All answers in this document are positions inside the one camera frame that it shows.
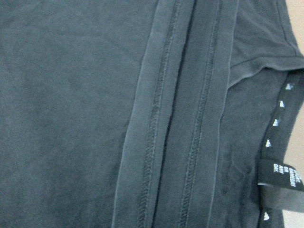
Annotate black graphic t-shirt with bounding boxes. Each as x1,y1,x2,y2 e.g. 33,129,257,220
0,0,304,228

